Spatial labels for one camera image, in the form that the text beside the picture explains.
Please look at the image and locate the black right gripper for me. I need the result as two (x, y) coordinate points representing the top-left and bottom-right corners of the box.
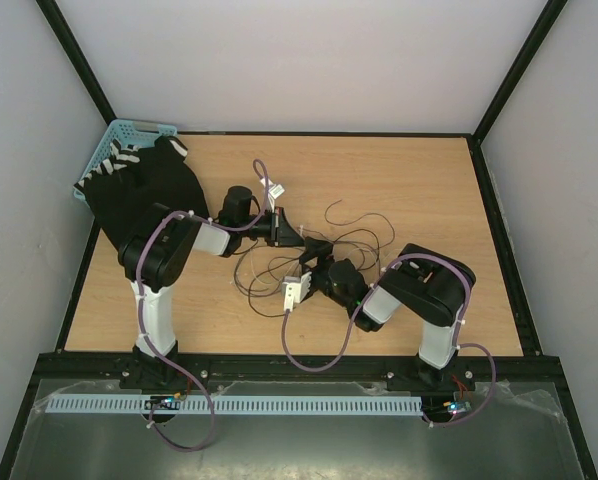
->
(299, 235), (352, 311)

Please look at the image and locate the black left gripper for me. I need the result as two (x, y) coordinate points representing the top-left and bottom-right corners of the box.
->
(239, 206), (304, 247)

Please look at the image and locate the black wire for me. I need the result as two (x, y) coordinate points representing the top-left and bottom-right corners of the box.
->
(231, 199), (398, 317)

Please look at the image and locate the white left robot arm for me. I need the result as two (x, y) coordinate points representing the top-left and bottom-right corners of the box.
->
(118, 186), (304, 388)

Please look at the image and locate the black striped cloth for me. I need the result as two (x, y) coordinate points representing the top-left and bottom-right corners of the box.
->
(74, 136), (210, 248)

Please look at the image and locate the blue plastic basket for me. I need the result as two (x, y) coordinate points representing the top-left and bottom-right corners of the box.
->
(81, 119), (178, 178)

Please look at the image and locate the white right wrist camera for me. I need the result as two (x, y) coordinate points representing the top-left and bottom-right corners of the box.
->
(282, 272), (312, 312)

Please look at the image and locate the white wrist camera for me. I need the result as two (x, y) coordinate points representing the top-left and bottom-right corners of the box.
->
(262, 181), (285, 210)
(282, 272), (312, 312)

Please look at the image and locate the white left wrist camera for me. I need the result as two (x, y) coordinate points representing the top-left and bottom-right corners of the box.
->
(262, 181), (285, 210)

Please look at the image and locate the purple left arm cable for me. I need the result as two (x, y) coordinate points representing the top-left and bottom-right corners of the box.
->
(134, 158), (280, 452)

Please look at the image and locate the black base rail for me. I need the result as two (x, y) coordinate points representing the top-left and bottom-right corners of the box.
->
(33, 349), (563, 401)

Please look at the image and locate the black frame post left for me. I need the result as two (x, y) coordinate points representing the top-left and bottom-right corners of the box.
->
(36, 0), (117, 124)

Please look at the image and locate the black frame post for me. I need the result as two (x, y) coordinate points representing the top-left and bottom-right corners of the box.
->
(36, 0), (117, 124)
(471, 0), (570, 144)

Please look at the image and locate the black frame post right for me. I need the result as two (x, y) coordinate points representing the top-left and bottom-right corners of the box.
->
(471, 0), (570, 144)

